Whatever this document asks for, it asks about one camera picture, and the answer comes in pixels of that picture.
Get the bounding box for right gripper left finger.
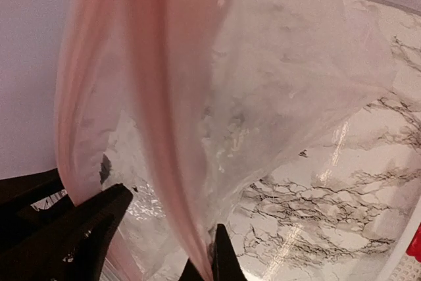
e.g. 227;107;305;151
1;169;133;280

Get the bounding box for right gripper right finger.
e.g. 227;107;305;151
182;224;245;281

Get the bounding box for white plastic basket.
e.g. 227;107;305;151
375;208;420;281

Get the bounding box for clear zip top bag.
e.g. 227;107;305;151
55;0;395;280

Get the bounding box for red bell pepper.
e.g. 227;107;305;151
406;225;421;263

